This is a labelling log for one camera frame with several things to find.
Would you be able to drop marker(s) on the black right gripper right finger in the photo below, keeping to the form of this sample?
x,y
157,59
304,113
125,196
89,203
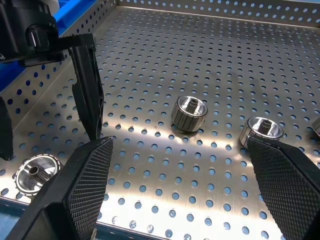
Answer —
x,y
287,190

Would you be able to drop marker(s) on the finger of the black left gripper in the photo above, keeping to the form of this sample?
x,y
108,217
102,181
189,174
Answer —
x,y
5,132
88,82

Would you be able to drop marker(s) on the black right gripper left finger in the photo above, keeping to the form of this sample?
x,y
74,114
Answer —
x,y
82,187

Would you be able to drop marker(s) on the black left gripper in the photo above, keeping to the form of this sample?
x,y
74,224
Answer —
x,y
20,27

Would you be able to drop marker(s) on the blue plastic tray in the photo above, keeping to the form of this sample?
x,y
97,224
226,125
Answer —
x,y
65,15

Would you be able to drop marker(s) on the perforated steel tray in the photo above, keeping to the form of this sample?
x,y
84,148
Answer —
x,y
175,62

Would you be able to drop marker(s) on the grooved metal roller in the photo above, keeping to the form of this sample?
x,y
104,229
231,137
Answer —
x,y
316,128
187,117
262,128
40,172

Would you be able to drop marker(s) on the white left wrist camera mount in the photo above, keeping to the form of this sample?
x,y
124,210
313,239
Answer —
x,y
50,3

